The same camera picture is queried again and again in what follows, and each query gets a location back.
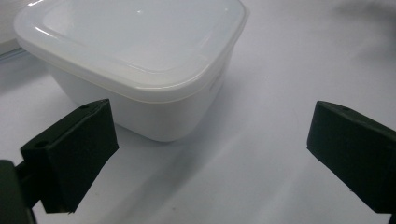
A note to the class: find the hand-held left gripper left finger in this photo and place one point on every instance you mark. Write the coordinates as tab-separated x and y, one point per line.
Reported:
71	155

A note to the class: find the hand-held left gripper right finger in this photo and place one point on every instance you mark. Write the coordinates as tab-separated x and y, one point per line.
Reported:
355	146

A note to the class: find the white plastic container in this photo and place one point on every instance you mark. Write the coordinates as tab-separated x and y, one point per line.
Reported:
162	116

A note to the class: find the translucent white container lid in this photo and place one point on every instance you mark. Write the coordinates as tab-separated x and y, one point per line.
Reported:
134	43

